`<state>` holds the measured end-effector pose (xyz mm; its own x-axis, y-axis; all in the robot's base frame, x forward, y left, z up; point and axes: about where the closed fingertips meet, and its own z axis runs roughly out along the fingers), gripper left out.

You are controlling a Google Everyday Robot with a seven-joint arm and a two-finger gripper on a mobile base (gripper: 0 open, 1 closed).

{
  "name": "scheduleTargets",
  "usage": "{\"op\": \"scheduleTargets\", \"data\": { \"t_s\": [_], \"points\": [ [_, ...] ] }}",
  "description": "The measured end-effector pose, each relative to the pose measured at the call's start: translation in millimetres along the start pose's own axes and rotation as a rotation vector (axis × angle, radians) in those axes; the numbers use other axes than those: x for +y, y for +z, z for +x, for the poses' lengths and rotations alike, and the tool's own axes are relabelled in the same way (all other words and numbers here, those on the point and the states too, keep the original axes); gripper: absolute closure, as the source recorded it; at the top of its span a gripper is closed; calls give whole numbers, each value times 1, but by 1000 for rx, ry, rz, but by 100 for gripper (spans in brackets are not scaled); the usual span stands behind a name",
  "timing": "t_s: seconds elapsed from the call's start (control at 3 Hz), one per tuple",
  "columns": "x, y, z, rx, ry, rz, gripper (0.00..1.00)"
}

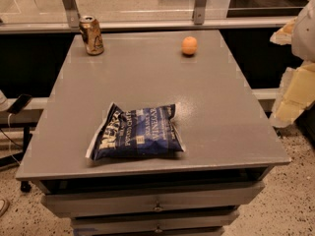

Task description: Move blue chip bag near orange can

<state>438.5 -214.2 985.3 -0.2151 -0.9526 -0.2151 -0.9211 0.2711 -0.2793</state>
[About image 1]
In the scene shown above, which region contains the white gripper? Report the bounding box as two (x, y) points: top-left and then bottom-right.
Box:
(269, 0), (315, 128)

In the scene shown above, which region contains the blue potato chip bag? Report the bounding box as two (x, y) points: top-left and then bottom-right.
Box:
(86, 104), (183, 161)

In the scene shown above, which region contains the orange soda can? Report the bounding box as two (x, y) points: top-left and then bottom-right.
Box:
(79, 15), (104, 55)

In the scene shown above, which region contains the orange fruit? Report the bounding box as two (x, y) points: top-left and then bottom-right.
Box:
(181, 36), (198, 55)

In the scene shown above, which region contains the round upper drawer knob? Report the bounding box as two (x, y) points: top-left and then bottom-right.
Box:
(153, 201), (163, 212)

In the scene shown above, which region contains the round drawer knob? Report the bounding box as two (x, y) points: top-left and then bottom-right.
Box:
(153, 201), (163, 212)
(155, 225), (163, 233)

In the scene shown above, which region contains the grey lower drawer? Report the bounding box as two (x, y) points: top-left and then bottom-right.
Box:
(71, 209), (239, 236)

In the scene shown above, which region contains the grey drawer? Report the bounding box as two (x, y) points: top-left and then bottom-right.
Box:
(71, 209), (239, 236)
(42, 181), (265, 217)

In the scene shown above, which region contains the grey upper drawer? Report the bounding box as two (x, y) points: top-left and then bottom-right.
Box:
(42, 181), (265, 217)

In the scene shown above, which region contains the round lower drawer knob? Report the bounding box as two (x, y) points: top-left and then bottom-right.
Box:
(155, 225), (163, 233)

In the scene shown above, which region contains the black smartphone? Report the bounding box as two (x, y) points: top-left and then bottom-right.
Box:
(7, 94), (32, 114)

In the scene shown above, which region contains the shoe tip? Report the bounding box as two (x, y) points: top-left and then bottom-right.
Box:
(0, 198), (10, 217)

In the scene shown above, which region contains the right metal railing post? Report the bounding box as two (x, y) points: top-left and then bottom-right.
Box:
(192, 0), (207, 25)

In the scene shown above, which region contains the metal railing post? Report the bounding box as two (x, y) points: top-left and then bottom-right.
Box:
(62, 0), (80, 28)
(192, 0), (207, 25)

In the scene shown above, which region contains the left metal railing post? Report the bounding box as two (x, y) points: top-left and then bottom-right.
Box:
(62, 0), (80, 28)

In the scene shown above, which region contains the white charging cable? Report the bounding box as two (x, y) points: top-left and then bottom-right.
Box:
(6, 112), (22, 165)

